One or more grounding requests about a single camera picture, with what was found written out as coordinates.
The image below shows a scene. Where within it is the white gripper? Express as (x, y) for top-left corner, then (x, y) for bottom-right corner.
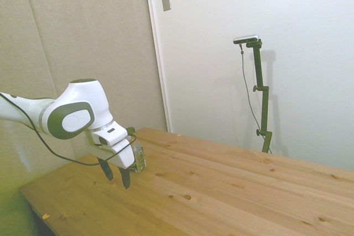
(85, 131), (136, 190)

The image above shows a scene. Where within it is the grey exterior camera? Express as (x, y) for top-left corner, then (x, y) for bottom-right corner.
(233, 34), (261, 45)

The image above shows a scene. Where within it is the dark green camera stand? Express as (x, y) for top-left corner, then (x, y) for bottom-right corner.
(246, 39), (273, 154)

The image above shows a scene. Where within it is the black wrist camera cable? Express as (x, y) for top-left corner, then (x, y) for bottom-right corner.
(0, 92), (137, 166)

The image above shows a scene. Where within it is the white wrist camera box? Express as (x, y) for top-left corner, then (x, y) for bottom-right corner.
(91, 121), (130, 146)

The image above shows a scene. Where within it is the camera on black stand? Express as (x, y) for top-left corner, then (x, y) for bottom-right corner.
(239, 43), (273, 155)

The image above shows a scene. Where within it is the clear bottle with dark label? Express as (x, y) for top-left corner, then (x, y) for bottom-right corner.
(129, 143), (147, 174)

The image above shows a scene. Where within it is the white door frame strip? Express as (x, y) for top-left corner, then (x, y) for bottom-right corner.
(143, 0), (172, 133)

